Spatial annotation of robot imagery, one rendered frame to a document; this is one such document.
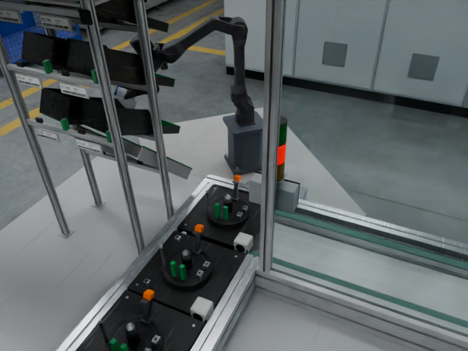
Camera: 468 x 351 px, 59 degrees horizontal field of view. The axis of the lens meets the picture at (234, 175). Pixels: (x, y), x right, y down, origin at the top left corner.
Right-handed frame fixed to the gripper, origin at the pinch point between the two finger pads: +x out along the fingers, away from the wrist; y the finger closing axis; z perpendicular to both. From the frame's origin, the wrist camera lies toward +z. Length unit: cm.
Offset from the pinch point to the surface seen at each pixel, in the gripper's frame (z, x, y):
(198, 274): -15, 38, 54
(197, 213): -25.6, 19.2, 35.9
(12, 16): 42.2, 20.4, 7.1
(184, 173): -23.7, 8.5, 23.0
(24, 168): -129, 9, -187
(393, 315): -27, 21, 100
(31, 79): 27.6, 25.7, 6.4
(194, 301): -17, 44, 57
